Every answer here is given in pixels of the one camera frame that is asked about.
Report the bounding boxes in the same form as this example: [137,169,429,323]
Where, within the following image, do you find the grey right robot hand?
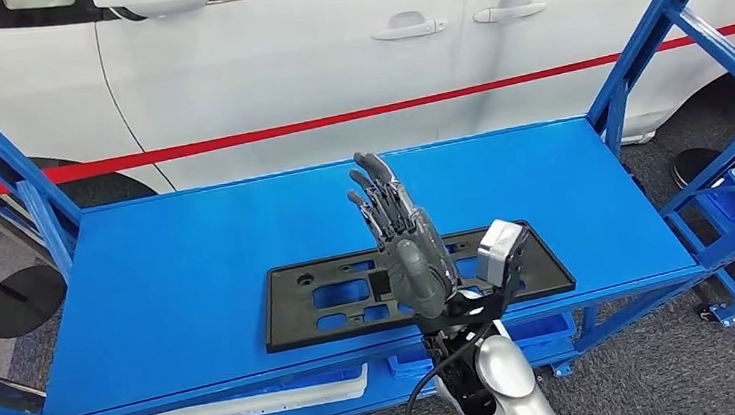
[343,144,464,328]

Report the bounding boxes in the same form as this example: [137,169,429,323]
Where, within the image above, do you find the black plastic car part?
[255,216,582,355]

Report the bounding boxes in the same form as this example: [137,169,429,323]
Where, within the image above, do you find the blue metal shelf rack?
[0,0,735,415]

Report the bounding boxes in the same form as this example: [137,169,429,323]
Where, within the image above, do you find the blue wheeled shelf rack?
[655,113,735,334]

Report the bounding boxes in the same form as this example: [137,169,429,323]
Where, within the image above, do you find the shallow white plastic bin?
[153,363,374,415]

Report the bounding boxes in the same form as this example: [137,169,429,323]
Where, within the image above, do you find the white car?
[0,0,735,210]

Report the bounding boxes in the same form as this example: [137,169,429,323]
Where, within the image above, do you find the black round stanchion base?
[668,145,727,192]

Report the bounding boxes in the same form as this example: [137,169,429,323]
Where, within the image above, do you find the stanchion with black base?
[0,242,72,341]

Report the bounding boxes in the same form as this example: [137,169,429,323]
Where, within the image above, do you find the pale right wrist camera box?
[472,216,537,291]

